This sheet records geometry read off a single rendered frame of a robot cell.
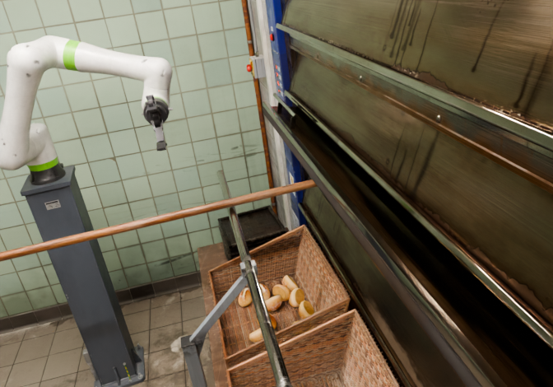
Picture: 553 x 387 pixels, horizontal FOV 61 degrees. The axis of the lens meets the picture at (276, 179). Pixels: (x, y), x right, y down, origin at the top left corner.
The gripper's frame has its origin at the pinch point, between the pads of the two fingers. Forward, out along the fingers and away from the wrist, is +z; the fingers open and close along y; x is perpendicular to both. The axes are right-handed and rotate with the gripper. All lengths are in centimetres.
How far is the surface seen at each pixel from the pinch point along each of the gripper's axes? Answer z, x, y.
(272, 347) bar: 77, -18, 32
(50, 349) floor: -90, 98, 149
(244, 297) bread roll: -10, -19, 85
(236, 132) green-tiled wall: -117, -39, 47
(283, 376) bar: 85, -18, 32
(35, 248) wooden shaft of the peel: 8, 47, 29
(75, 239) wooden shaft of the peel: 7.8, 34.0, 29.5
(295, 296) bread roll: -1, -40, 84
